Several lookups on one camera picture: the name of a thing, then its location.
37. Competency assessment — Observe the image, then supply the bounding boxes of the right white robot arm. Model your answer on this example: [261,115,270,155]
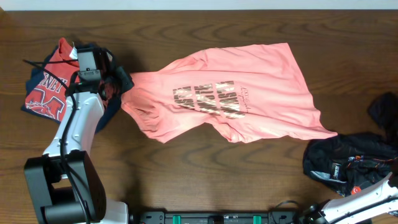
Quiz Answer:
[298,162,397,224]

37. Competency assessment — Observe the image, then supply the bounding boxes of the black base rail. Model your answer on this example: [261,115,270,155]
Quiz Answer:
[128,205,306,224]

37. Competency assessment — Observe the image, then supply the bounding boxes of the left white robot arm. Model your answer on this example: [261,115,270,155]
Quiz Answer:
[24,47,134,224]

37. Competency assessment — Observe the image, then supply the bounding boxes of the navy folded garment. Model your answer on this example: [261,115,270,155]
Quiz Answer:
[21,42,125,134]

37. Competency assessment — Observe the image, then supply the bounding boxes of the pink t-shirt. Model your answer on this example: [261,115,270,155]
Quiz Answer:
[121,43,335,143]

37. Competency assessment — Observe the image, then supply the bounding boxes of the black patterned garment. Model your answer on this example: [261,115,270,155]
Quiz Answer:
[303,92,397,197]

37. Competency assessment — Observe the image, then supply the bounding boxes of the red printed folded t-shirt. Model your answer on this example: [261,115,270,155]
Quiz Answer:
[22,37,79,123]

